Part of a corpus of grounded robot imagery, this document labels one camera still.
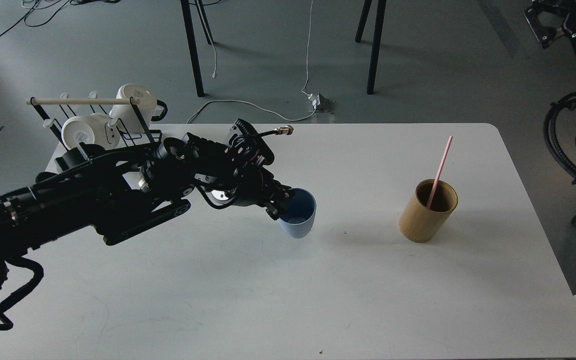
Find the white mug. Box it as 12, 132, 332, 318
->
61, 112, 121, 150
109, 83, 168, 134

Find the black table leg right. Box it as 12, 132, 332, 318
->
354, 0, 387, 95

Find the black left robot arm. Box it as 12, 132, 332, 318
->
0, 119, 297, 331

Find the black table leg left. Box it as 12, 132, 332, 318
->
179, 0, 214, 98

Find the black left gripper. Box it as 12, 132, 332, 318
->
188, 119, 294, 221

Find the black table leg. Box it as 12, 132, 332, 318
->
179, 0, 214, 98
354, 0, 387, 95

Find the bamboo cylinder holder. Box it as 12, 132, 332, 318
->
398, 178, 458, 243

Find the floor power socket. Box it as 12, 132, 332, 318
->
307, 92, 333, 113

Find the white mug front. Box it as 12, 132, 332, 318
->
61, 112, 121, 150

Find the white floor cable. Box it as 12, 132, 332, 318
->
186, 0, 319, 124

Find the pink chopstick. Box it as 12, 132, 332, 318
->
425, 135, 454, 210

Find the black wire mug rack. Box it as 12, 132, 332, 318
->
25, 85, 169, 151

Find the white mug rear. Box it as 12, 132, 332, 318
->
109, 83, 168, 134

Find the light blue plastic cup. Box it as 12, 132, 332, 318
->
278, 187, 317, 239

